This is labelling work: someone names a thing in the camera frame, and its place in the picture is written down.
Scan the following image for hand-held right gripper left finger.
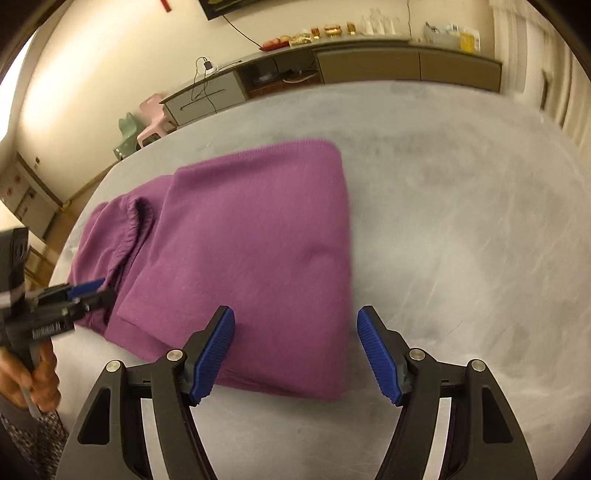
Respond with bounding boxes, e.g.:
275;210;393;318
55;305;236;480

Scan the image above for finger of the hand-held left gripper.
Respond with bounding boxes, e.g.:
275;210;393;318
34;278;108;305
65;289;116;326

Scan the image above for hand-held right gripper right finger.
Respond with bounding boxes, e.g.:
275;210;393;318
357;305;539;480

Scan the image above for purple pants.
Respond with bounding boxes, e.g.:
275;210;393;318
68;137;352;401

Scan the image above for person's left hand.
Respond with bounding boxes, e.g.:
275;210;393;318
0;345;61;413

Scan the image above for wooden chair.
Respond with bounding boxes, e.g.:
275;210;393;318
25;231;61;283

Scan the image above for white double door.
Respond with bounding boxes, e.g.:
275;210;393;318
0;154;63;232

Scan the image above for person's patterned clothing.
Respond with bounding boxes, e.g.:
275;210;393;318
0;408;70;480

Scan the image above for green plastic chair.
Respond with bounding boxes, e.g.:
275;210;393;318
113;113;141;160

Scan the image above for pink plastic chair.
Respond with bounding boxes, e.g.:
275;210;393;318
136;93;178;148

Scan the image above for long low sideboard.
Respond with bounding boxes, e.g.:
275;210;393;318
161;36;503;127

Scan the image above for white floor air conditioner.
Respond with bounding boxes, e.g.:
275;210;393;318
503;51;546;109

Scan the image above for grey storage box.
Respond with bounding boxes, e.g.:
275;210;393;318
424;22;460;47

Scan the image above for tray of clear glasses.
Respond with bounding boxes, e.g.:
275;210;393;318
360;8;400;37

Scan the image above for cream curtain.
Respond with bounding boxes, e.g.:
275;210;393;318
492;0;591;153

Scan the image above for white leaflets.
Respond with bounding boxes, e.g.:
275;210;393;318
445;23;482;51

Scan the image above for black charger cable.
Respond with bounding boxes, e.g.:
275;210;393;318
180;56;219;114

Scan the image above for black television cable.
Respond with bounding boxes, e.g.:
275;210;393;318
222;14;265;48

